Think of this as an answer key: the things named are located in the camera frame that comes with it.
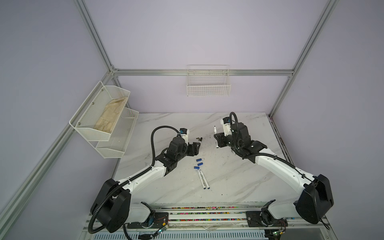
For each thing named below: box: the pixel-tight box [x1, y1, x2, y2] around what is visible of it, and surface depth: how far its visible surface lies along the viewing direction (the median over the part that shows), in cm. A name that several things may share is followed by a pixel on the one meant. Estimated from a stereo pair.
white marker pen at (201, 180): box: [197, 169, 206, 190], surface depth 88 cm
